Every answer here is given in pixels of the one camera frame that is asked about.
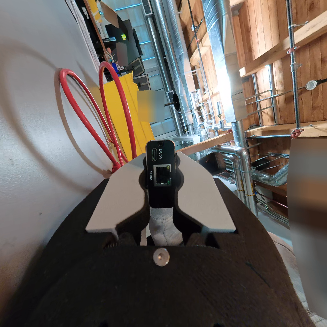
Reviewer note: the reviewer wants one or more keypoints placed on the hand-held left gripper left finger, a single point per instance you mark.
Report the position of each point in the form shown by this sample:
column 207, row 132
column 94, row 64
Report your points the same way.
column 117, row 201

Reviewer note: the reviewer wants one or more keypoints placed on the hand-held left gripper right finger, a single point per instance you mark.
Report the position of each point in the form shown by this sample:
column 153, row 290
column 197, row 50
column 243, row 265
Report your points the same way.
column 204, row 201

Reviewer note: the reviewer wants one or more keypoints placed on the black ethernet splitter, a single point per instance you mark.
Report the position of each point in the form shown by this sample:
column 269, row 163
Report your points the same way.
column 161, row 196

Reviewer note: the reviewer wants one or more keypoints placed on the yellow plastic storage bin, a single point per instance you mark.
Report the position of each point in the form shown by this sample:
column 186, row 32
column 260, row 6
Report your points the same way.
column 143, row 135

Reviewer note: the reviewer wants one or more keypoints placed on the grey desk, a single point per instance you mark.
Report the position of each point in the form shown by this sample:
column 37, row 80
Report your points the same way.
column 30, row 127

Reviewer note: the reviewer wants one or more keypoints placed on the person's grey clothing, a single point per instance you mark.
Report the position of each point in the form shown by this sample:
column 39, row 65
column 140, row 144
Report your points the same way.
column 163, row 227

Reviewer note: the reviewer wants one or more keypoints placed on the large silver vertical pipe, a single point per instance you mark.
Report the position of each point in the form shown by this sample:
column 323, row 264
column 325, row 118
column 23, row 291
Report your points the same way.
column 241, row 163

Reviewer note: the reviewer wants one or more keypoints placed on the silver insulated pipe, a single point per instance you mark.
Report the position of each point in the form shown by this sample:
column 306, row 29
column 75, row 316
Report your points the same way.
column 270, row 178

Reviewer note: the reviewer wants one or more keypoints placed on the wooden ceiling beam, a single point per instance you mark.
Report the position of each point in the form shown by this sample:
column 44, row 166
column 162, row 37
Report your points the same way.
column 281, row 48
column 268, row 131

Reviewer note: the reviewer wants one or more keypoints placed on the black stand rod with disc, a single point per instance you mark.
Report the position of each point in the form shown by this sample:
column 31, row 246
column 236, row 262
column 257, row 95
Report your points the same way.
column 175, row 102

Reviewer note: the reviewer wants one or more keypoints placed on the thin metal conduit pipe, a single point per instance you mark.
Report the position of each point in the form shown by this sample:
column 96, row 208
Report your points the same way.
column 293, row 76

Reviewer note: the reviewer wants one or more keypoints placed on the white round ceiling sensor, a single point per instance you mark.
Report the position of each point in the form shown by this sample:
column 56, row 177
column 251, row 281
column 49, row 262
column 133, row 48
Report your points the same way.
column 311, row 85

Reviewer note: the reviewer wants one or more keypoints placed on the round metal air duct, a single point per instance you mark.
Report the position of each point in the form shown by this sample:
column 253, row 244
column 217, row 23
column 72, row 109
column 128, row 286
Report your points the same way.
column 176, row 51

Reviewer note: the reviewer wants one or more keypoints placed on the rectangular metal air duct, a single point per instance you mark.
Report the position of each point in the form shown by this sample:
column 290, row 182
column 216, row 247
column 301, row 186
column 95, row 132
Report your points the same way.
column 219, row 38

